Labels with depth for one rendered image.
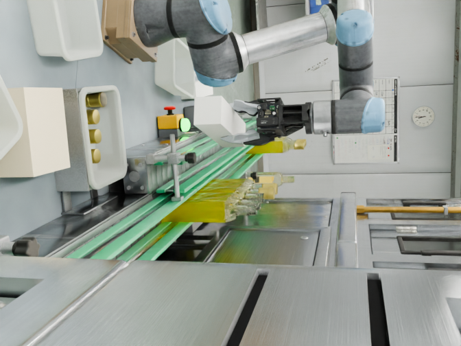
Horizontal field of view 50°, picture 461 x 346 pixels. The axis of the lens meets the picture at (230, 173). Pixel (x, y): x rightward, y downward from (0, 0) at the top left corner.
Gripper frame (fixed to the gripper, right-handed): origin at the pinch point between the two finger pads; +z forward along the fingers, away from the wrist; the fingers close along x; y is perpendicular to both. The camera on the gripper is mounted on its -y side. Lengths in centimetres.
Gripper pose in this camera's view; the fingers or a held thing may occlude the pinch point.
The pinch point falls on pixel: (226, 123)
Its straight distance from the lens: 115.9
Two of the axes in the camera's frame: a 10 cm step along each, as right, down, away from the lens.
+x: -0.2, 9.9, -1.5
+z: -9.7, 0.1, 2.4
